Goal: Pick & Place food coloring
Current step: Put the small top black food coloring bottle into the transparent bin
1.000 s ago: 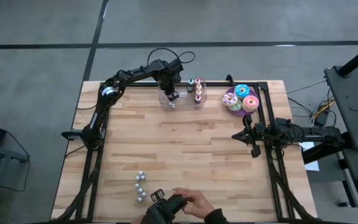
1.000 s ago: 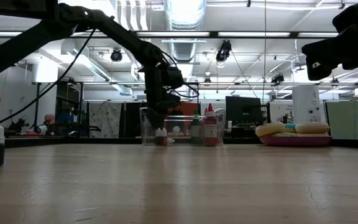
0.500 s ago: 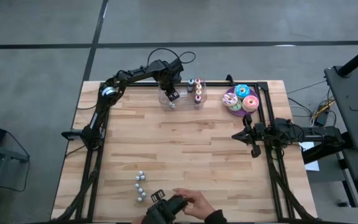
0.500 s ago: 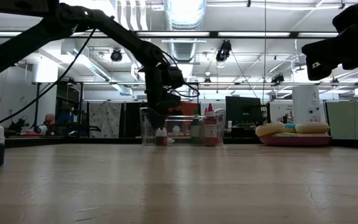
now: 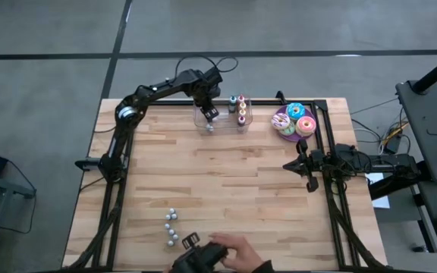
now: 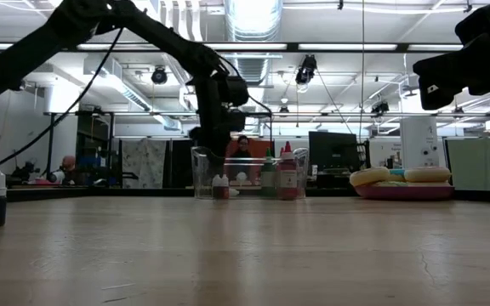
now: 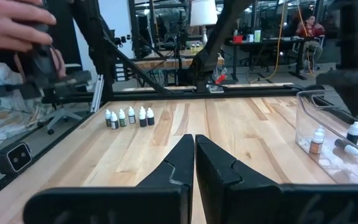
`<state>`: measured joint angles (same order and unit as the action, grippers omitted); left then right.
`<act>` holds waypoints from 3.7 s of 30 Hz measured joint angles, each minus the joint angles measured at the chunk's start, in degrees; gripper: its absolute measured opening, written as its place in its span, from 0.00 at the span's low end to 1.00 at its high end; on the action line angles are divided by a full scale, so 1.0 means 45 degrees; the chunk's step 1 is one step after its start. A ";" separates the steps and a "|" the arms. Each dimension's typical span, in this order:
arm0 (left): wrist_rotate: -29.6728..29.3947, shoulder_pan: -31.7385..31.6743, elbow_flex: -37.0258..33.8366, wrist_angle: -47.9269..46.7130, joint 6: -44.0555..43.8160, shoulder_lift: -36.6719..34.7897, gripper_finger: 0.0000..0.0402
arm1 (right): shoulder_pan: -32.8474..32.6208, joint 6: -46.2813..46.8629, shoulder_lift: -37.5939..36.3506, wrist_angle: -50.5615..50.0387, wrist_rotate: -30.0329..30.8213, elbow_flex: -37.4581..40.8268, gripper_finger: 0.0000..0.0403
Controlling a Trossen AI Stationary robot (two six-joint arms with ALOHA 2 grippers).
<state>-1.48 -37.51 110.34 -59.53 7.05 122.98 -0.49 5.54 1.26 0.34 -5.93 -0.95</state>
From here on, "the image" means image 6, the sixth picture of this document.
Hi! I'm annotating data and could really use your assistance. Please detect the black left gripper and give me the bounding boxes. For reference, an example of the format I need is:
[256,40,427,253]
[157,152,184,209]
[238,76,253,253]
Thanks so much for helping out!
[189,76,231,176]

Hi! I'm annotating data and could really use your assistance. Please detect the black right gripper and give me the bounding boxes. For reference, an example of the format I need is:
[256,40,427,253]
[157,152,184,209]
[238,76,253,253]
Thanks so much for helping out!
[413,0,490,111]

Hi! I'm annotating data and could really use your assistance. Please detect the green food colouring bottle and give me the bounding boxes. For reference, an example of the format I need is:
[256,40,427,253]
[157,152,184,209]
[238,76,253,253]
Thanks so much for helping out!
[260,147,277,197]

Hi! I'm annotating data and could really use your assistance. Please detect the person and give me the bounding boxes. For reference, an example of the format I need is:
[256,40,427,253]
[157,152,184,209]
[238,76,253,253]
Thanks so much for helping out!
[230,134,253,171]
[55,155,80,186]

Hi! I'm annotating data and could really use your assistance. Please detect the clear plastic bin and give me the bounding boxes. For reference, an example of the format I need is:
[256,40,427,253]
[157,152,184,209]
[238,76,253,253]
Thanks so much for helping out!
[191,145,311,201]

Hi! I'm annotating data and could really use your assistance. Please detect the orange panel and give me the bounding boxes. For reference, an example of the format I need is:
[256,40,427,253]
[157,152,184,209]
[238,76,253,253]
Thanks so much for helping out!
[223,136,276,188]

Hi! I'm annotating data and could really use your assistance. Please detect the grey patterned curtain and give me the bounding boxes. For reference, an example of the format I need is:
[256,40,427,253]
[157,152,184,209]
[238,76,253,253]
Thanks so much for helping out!
[120,138,168,190]

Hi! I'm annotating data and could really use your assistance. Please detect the green partition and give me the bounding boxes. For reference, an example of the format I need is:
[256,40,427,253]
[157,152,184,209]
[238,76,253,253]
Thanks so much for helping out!
[446,136,490,191]

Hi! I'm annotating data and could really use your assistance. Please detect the white cabinet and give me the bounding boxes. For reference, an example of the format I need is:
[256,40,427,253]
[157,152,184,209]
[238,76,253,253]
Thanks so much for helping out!
[399,115,440,170]

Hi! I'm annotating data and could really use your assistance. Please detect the black monitor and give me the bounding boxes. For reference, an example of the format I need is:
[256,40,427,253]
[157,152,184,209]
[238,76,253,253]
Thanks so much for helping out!
[307,130,360,173]

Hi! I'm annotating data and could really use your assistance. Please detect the white ceiling pipe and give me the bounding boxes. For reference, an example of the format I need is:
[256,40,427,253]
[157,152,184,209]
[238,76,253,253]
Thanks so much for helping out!
[94,65,182,131]

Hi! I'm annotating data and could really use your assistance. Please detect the black shelf rack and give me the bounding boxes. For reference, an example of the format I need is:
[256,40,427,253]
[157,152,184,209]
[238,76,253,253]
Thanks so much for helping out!
[74,110,117,188]

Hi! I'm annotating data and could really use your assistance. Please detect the pink frosted toy donut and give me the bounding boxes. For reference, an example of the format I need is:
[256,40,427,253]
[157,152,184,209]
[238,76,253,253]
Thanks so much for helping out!
[402,166,453,184]

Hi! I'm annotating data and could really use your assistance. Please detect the black overhead crossbar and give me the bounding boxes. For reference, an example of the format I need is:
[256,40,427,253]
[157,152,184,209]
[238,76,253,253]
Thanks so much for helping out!
[0,41,467,54]

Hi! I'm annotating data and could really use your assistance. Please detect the blue frosted toy donut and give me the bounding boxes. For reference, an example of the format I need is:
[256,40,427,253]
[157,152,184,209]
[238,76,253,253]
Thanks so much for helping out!
[387,168,407,183]

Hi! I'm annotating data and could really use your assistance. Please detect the purple plate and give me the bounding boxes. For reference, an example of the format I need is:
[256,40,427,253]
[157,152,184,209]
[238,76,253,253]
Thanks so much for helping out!
[354,182,456,201]

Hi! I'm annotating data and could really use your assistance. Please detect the purple striped white toy donut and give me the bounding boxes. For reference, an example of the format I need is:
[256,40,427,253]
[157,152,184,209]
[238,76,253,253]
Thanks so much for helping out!
[349,166,393,188]

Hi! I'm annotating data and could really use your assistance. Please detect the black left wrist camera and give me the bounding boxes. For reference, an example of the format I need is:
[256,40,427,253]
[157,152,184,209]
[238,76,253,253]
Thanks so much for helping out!
[224,109,247,133]

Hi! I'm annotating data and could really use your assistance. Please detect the black aluminium table frame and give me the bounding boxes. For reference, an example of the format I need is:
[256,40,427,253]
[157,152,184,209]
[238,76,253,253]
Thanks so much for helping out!
[6,186,490,204]

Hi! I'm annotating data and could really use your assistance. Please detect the thin hanging cable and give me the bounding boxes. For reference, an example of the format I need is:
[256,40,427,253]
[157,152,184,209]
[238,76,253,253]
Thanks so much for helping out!
[358,0,366,144]

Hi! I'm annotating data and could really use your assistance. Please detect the black overhead camera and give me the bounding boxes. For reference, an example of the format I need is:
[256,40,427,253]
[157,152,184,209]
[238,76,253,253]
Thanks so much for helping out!
[294,54,318,86]

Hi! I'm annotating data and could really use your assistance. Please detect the silver ventilation duct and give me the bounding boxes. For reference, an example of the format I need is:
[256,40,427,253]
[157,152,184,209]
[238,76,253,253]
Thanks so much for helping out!
[222,0,284,136]

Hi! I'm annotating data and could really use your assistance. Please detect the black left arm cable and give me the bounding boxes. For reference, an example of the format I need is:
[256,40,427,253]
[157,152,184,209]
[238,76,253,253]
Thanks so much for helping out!
[0,27,125,166]

